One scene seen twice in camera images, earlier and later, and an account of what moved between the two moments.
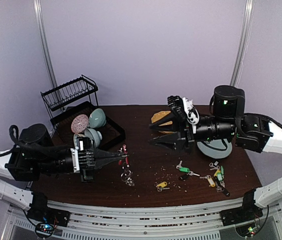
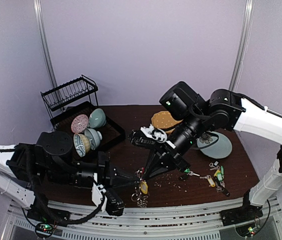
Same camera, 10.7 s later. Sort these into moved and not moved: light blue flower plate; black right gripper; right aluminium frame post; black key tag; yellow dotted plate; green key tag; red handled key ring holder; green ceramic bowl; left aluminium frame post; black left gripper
Moved: black right gripper; red handled key ring holder; black left gripper
Not moved: green ceramic bowl; left aluminium frame post; light blue flower plate; right aluminium frame post; black key tag; yellow dotted plate; green key tag
